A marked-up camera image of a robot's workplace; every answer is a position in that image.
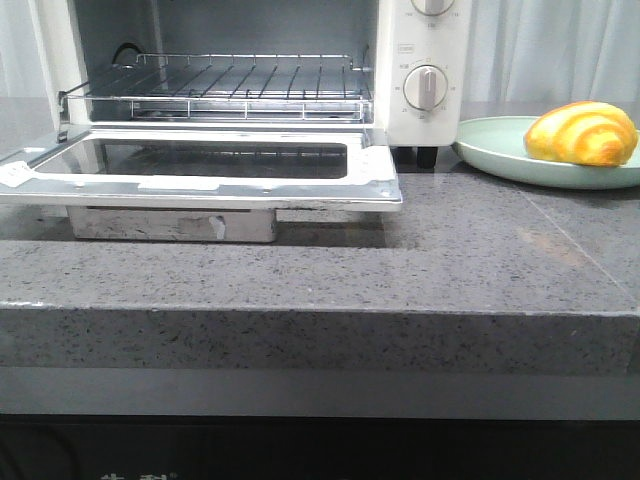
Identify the glass oven door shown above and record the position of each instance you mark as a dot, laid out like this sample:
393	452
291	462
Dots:
186	168

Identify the yellow striped bread roll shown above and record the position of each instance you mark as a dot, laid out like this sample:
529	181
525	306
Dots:
589	133

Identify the white Toshiba toaster oven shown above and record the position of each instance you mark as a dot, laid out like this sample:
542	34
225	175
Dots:
78	39

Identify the lower timer knob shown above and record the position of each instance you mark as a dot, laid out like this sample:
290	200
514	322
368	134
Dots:
425	87

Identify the light green plate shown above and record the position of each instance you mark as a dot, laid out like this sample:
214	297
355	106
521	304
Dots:
495	145

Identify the upper temperature knob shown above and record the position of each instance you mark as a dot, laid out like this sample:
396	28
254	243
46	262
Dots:
432	7

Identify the white curtain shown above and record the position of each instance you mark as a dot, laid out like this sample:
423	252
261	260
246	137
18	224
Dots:
553	51

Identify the metal wire oven rack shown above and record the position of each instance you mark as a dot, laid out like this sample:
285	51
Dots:
327	88

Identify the metal door handle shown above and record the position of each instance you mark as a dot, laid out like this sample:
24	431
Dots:
115	223

